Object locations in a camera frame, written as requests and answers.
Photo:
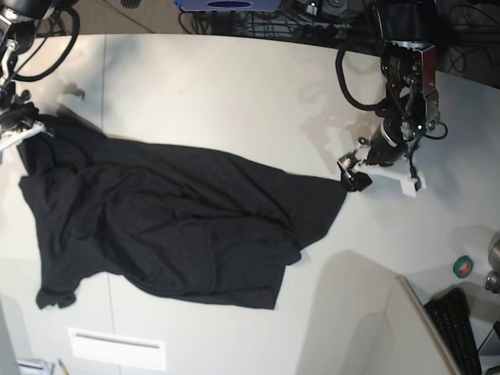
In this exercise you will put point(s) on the blue box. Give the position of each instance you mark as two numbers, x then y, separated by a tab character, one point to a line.
246	5

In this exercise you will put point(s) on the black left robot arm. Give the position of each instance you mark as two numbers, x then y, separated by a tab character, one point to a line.
410	109

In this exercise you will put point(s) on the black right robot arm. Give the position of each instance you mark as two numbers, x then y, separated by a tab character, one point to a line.
21	23

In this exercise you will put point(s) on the pencil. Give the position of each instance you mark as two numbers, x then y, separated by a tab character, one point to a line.
63	367

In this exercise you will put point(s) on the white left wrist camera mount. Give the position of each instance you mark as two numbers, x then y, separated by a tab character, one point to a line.
410	183

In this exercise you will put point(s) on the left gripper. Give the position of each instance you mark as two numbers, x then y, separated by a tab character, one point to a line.
384	148

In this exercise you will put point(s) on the white cable grommet plate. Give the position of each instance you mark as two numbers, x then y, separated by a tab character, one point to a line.
118	350

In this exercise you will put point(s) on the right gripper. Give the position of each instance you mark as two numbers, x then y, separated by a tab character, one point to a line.
17	111

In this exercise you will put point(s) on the silver metal cylinder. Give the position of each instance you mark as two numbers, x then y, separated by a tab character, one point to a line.
491	281

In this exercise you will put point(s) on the beige partition panel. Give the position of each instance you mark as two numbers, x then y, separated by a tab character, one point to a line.
417	347

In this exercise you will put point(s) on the black t-shirt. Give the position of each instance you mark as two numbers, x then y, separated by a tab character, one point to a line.
193	224

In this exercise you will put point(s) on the black keyboard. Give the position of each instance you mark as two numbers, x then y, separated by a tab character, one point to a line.
450	314

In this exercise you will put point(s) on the green tape roll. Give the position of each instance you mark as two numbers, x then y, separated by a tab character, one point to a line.
463	267

